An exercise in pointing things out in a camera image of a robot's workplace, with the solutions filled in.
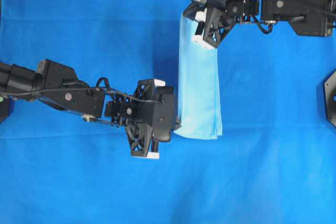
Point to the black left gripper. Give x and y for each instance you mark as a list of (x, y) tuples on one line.
[(123, 111)]

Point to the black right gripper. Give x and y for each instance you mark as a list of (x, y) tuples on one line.
[(214, 23)]

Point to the light blue towel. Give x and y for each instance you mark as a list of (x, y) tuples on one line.
[(199, 105)]

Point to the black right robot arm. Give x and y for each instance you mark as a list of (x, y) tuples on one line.
[(314, 18)]

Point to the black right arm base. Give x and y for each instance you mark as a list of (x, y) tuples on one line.
[(329, 97)]

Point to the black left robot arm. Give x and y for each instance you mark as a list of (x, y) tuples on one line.
[(57, 86)]

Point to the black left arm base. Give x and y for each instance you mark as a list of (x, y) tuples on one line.
[(6, 108)]

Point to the blue table cloth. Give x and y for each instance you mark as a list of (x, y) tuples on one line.
[(274, 163)]

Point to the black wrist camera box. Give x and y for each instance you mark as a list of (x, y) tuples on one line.
[(164, 119)]

